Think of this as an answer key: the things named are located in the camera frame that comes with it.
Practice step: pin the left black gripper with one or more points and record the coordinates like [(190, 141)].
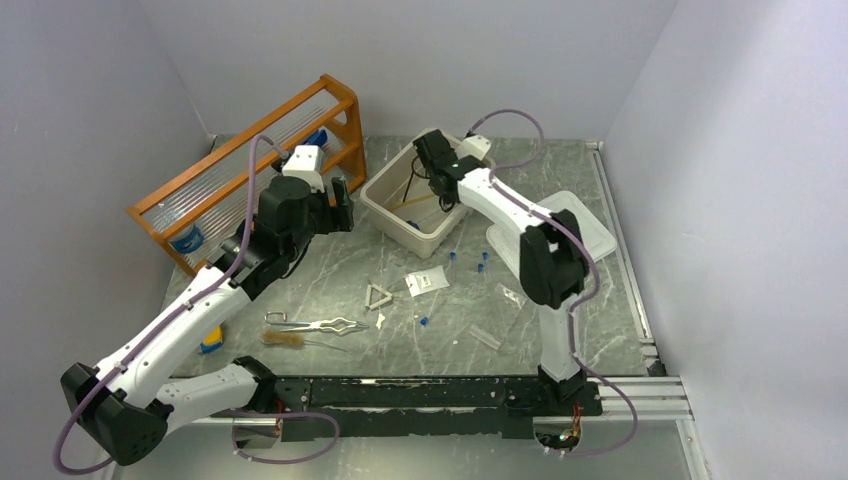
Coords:
[(338, 217)]

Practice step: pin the black wire tripod stand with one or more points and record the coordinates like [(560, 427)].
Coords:
[(416, 171)]

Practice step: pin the tan rubber tubing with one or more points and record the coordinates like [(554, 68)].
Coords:
[(410, 202)]

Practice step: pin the metal crucible tongs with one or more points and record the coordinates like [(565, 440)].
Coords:
[(337, 325)]

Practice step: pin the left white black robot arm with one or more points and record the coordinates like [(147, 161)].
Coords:
[(127, 403)]

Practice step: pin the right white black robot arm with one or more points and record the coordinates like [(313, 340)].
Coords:
[(553, 263)]

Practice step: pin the beige plastic bin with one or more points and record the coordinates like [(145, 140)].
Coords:
[(386, 188)]

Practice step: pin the blue stapler on shelf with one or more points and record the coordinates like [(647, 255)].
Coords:
[(318, 138)]

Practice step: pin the clear plastic funnel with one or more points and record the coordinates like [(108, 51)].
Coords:
[(392, 278)]

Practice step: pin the white clay triangle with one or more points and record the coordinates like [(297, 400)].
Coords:
[(376, 297)]

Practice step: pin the white plastic packet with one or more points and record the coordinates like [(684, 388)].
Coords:
[(426, 281)]

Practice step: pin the white bin lid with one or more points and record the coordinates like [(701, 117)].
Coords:
[(596, 238)]

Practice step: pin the small clear plastic bag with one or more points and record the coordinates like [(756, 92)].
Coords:
[(513, 297)]

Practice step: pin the blue white roll on shelf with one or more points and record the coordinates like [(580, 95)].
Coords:
[(188, 240)]

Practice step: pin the clear test tube rack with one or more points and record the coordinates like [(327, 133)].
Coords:
[(484, 337)]

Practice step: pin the yellow blue block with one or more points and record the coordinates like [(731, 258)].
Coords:
[(212, 341)]

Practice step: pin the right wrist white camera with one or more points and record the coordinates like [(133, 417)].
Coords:
[(476, 146)]

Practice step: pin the wrist white camera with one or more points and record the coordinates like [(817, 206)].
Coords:
[(306, 163), (476, 146)]

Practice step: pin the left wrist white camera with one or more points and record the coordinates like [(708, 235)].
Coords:
[(306, 163)]

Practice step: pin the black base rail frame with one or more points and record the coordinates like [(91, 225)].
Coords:
[(508, 406)]

